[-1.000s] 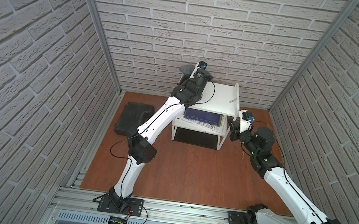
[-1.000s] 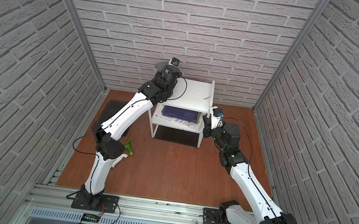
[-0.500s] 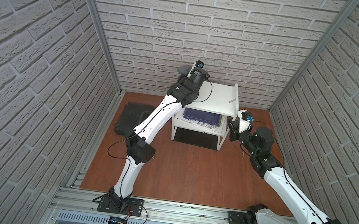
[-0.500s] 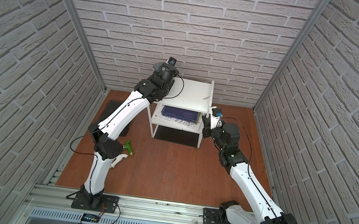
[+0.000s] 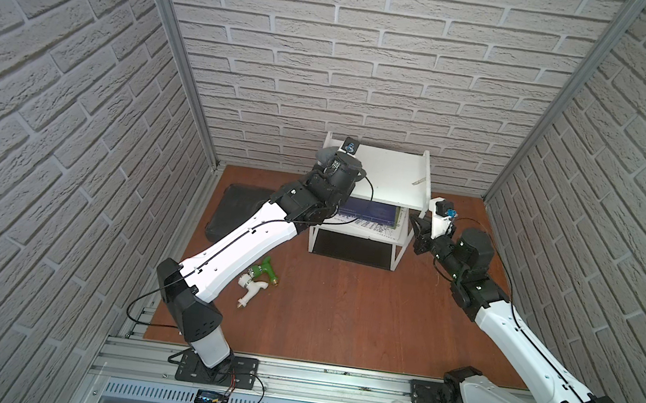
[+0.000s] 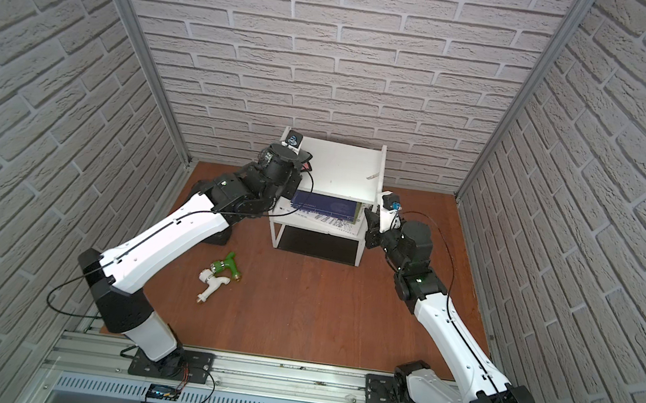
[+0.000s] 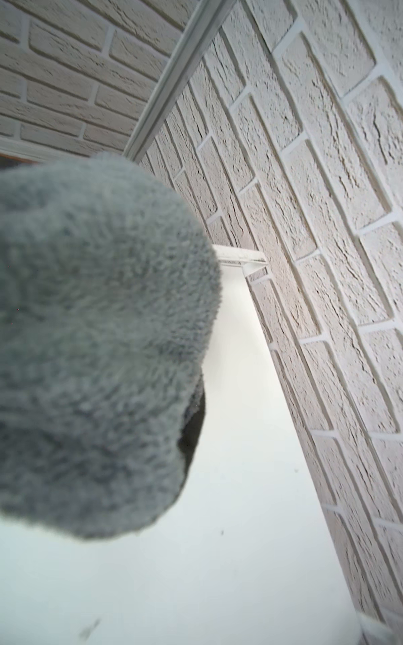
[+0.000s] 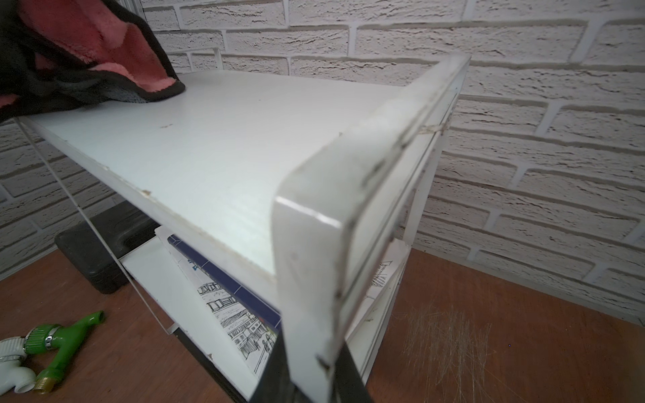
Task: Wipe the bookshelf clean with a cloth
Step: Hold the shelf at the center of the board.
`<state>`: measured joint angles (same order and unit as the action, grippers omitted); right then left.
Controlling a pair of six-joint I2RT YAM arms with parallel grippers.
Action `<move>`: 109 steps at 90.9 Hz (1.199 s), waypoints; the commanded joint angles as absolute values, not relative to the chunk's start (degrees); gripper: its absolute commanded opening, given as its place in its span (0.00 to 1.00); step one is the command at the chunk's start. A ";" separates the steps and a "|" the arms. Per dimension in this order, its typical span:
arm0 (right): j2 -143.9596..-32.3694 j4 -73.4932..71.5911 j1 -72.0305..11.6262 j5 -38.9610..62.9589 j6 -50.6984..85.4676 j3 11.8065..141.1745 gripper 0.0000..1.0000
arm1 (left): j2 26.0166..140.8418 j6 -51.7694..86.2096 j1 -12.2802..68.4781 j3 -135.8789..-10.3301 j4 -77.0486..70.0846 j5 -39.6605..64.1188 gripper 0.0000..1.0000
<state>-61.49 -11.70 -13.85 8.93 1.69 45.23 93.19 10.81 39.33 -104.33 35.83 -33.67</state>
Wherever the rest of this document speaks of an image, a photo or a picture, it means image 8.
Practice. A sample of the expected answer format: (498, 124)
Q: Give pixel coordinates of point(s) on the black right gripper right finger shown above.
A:
(348, 385)

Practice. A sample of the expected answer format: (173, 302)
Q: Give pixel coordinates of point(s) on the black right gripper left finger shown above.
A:
(275, 383)

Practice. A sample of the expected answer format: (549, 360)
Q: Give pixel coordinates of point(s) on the white small bookshelf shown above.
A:
(296, 187)

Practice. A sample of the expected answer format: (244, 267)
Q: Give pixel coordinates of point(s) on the grey and pink cloth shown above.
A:
(62, 55)

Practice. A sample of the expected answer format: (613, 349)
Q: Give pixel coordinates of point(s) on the white printed book on shelf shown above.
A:
(251, 337)

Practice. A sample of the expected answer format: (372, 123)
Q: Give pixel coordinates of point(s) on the black plastic tool case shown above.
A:
(92, 248)

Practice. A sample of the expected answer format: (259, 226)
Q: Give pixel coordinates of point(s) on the green and white spray nozzle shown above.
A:
(43, 339)

